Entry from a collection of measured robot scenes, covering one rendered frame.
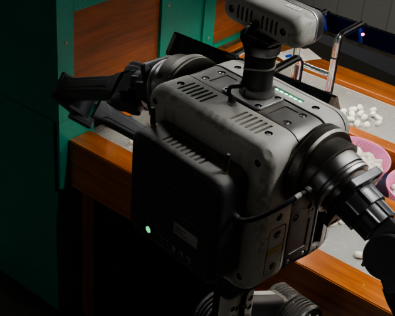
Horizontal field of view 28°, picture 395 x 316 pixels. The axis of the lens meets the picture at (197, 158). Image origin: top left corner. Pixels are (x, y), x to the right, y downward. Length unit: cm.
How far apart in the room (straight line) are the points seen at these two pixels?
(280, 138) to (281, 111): 10
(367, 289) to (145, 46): 120
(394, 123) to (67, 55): 126
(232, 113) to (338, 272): 88
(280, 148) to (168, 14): 153
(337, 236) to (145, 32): 99
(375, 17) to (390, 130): 232
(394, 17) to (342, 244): 298
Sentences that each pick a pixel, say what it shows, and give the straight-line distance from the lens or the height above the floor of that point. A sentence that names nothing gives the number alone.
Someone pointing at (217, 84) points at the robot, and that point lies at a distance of 155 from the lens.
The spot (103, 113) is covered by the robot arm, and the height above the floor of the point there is 109.
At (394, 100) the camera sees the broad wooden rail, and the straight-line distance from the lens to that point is 316.
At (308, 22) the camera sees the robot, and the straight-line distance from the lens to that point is 140.
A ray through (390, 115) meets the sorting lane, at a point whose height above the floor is 74.
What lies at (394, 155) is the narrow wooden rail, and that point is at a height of 75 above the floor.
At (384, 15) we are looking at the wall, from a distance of 520.
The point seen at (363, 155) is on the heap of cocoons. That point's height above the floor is 74.
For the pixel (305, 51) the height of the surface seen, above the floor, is 77.
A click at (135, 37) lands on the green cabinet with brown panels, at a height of 103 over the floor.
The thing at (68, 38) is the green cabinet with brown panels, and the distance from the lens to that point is 250.
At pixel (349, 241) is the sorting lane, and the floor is 74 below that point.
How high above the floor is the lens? 214
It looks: 32 degrees down
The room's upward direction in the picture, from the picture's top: 5 degrees clockwise
